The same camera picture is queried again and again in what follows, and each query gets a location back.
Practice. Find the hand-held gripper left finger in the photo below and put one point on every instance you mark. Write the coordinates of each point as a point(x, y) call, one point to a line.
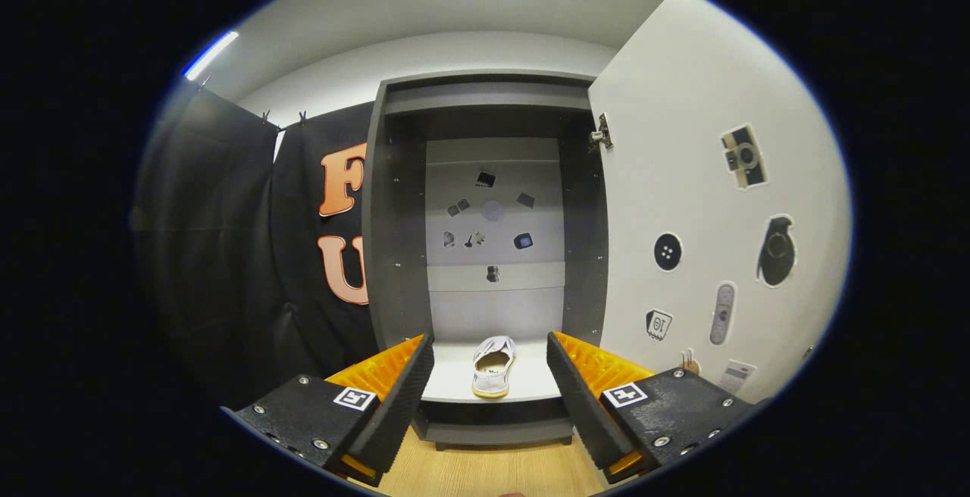
point(394, 414)

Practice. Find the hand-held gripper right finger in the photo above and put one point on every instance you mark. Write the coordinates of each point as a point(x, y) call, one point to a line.
point(587, 406)

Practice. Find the white shoe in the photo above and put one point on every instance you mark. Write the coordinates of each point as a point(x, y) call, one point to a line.
point(494, 368)

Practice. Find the grey shoe cabinet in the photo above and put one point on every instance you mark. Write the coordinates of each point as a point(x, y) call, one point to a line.
point(394, 239)

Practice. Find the beige shoe cabinet door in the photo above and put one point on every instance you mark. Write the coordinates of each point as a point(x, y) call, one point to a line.
point(682, 141)

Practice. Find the white cabinet shelf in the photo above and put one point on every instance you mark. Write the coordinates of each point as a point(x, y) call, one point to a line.
point(455, 383)

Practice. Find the metal door hinge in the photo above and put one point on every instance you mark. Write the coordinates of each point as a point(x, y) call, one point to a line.
point(602, 135)

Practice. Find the black backdrop cloth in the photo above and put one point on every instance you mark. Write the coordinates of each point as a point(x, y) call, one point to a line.
point(220, 254)

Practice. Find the narrow ceiling light strip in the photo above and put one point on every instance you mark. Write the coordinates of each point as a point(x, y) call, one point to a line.
point(211, 55)

